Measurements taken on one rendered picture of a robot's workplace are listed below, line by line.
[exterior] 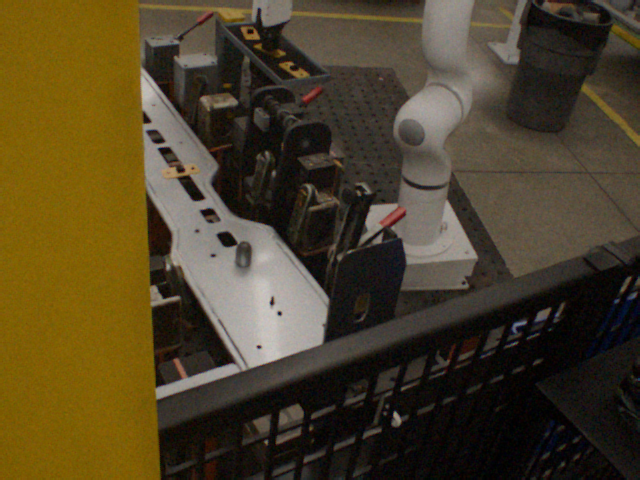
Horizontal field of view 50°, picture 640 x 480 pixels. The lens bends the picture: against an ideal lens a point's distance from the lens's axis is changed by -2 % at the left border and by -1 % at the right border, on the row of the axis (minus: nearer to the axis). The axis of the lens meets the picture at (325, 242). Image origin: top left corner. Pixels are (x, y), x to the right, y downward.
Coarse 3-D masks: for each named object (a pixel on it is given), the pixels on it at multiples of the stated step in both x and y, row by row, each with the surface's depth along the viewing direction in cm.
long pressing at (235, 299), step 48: (144, 96) 182; (144, 144) 163; (192, 144) 166; (192, 240) 137; (240, 240) 139; (192, 288) 127; (240, 288) 128; (288, 288) 129; (240, 336) 118; (288, 336) 119
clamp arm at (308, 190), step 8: (304, 184) 138; (304, 192) 138; (312, 192) 137; (304, 200) 138; (312, 200) 138; (296, 208) 141; (304, 208) 139; (296, 216) 141; (304, 216) 140; (296, 224) 141; (304, 224) 141; (288, 232) 144; (296, 232) 142; (296, 240) 143
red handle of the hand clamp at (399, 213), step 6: (396, 210) 128; (402, 210) 128; (390, 216) 128; (396, 216) 128; (402, 216) 128; (378, 222) 129; (384, 222) 128; (390, 222) 128; (396, 222) 128; (372, 228) 129; (378, 228) 128; (366, 234) 128; (372, 234) 128; (378, 234) 128; (360, 240) 128; (366, 240) 128; (372, 240) 128; (360, 246) 128; (342, 252) 128; (336, 258) 128
